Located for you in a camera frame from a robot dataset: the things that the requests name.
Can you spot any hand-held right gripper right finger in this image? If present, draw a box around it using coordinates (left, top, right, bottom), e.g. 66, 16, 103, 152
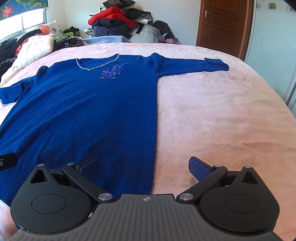
176, 156, 266, 205

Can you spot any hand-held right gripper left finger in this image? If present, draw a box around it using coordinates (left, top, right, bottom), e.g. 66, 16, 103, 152
30, 156, 116, 204

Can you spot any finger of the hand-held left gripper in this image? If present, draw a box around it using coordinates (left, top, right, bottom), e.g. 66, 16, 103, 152
0, 153, 18, 171

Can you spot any blue beaded sweater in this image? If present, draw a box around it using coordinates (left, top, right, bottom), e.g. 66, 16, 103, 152
0, 53, 230, 207

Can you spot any heap of black clothes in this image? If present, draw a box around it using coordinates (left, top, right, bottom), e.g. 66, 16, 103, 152
0, 29, 42, 77

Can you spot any pile of mixed clothes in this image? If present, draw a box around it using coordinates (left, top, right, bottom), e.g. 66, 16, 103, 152
84, 0, 154, 43

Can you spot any leopard print cloth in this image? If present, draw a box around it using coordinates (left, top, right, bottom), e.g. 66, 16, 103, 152
63, 37, 85, 48

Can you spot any light blue blanket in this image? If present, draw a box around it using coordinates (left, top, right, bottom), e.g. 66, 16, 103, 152
83, 35, 131, 46

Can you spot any black and green bag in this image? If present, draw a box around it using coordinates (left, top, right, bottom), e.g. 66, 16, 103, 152
62, 26, 80, 39

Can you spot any floral pillow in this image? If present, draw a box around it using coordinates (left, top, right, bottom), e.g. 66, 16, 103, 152
39, 20, 66, 40

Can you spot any brown wooden door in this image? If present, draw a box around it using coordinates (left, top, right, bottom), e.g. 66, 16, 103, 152
196, 0, 255, 61

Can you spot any window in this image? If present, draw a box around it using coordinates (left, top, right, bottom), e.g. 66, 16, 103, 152
0, 7, 50, 41

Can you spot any clear plastic bag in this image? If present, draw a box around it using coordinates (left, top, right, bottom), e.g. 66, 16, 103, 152
129, 24, 162, 43

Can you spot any pale wardrobe with flower border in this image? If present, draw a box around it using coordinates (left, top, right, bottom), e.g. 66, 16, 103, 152
245, 0, 296, 107

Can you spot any red jacket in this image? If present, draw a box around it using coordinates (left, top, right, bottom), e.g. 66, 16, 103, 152
88, 6, 139, 29

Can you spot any lotus flower wall poster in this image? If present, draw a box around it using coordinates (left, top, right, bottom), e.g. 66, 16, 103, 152
0, 0, 49, 22

